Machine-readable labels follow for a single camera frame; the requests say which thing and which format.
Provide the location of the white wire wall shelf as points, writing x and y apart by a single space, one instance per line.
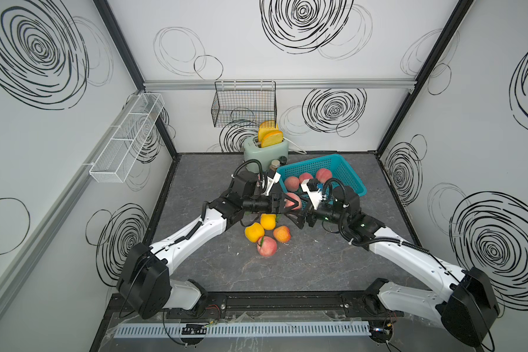
118 157

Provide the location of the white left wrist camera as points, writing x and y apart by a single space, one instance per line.
272 177

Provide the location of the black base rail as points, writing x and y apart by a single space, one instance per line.
229 305

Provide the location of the grey horizontal wall rail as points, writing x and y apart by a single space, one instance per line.
262 84

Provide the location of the yellow peach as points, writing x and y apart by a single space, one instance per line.
254 232
268 221

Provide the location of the mint green toaster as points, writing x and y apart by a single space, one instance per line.
264 155

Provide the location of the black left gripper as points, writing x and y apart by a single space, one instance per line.
288 208

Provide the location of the yellow peach lower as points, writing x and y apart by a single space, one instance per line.
254 232

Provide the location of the white slotted cable duct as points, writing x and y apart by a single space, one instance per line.
250 329

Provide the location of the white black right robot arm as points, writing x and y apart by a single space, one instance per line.
462 301

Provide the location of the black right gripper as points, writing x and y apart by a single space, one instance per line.
301 214

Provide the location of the glass spice jar silver lid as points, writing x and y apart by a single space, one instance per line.
275 164

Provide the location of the black corner frame post left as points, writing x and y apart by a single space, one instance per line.
105 11

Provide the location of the yellow toast slice left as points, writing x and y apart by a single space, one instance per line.
265 128

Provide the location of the pink peach front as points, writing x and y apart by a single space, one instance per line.
293 201

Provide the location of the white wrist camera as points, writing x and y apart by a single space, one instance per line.
272 177
313 191

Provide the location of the orange wrinkled peach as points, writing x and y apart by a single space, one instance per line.
282 234

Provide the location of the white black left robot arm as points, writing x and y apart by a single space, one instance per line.
145 281

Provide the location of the teal plastic basket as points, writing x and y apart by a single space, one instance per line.
336 164

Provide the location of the yellow toast slice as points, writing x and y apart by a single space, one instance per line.
265 128
272 138

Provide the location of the yellow peach upper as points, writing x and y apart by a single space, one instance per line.
268 221

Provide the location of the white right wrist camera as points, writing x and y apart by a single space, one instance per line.
313 191

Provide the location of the black corner frame post right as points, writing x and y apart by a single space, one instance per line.
453 23

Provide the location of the yellow toast slice right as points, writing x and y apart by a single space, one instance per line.
272 138

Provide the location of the black corner frame post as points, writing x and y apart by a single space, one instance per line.
105 11
453 23

